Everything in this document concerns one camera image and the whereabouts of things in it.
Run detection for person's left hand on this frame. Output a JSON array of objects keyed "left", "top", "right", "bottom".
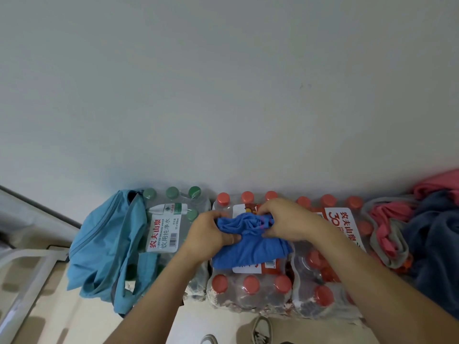
[{"left": 178, "top": 210, "right": 242, "bottom": 266}]

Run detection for person's right hand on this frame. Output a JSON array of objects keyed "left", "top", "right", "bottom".
[{"left": 257, "top": 197, "right": 332, "bottom": 245}]

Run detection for blue t-shirt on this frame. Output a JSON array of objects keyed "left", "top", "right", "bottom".
[{"left": 211, "top": 212, "right": 293, "bottom": 271}]

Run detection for light blue backpack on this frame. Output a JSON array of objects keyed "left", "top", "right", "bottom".
[{"left": 66, "top": 189, "right": 161, "bottom": 316}]

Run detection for grey-blue towel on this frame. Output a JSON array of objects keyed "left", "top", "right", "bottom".
[{"left": 403, "top": 189, "right": 459, "bottom": 320}]

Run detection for person's left forearm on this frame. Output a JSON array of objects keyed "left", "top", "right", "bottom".
[{"left": 104, "top": 247, "right": 212, "bottom": 344}]

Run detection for person's right forearm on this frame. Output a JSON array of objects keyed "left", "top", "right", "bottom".
[{"left": 312, "top": 220, "right": 459, "bottom": 344}]

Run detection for stack of water bottle packs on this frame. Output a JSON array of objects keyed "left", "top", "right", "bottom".
[{"left": 142, "top": 186, "right": 413, "bottom": 320}]

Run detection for white panel leaning on wall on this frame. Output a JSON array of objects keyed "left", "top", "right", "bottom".
[{"left": 0, "top": 184, "right": 83, "bottom": 245}]

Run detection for white leg machine frame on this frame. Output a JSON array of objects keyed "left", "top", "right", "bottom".
[{"left": 0, "top": 247, "right": 71, "bottom": 344}]

